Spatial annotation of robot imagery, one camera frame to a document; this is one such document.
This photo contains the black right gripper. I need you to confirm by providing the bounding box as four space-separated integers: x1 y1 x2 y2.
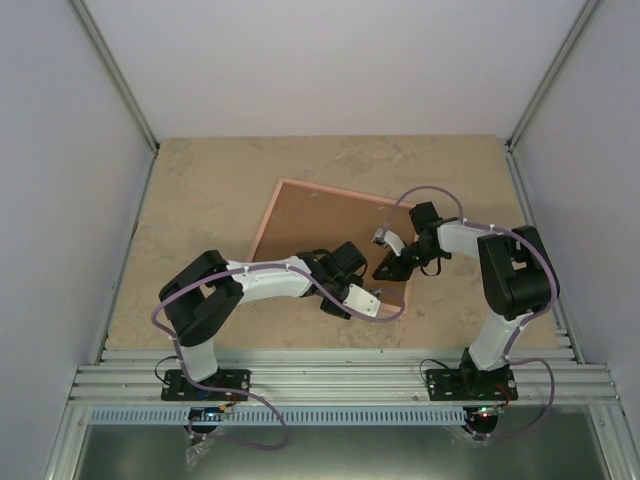
375 241 446 282

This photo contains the brown cardboard backing board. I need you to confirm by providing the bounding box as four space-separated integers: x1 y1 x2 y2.
250 182 414 314

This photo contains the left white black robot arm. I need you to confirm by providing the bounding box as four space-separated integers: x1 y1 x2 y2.
159 242 380 399

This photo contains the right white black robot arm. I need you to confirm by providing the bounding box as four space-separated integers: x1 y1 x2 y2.
373 202 559 403

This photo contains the right controller circuit board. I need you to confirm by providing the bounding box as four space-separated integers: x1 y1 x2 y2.
468 404 505 419

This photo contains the controller circuit board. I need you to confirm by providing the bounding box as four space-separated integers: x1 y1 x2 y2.
187 403 235 423
468 404 505 419

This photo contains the left controller circuit board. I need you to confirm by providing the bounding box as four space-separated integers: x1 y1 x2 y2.
187 403 235 423

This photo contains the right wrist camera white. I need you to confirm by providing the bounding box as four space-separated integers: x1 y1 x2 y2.
372 228 405 257

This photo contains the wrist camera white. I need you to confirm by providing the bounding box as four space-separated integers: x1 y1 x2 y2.
342 284 381 318
372 228 405 257

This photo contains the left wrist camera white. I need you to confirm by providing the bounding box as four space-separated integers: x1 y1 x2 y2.
342 284 381 318

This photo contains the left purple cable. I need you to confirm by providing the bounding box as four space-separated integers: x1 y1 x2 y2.
151 264 406 451

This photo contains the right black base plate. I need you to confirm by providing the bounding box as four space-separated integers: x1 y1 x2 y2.
423 367 519 402

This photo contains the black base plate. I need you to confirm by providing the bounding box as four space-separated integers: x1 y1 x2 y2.
423 367 519 402
160 369 251 403

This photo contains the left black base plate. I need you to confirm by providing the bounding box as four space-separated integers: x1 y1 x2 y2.
160 369 251 403

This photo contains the aluminium rail base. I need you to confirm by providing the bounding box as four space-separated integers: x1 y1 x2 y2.
69 339 620 406

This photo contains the slotted grey cable duct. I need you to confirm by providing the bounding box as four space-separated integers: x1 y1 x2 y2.
90 406 466 426

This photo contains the right aluminium corner post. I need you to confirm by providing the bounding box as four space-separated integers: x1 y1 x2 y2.
504 0 604 154

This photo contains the aluminium corner post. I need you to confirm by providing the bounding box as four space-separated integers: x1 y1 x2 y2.
504 0 604 154
67 0 159 156

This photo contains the left aluminium corner post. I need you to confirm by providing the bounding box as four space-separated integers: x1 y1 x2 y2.
67 0 159 156

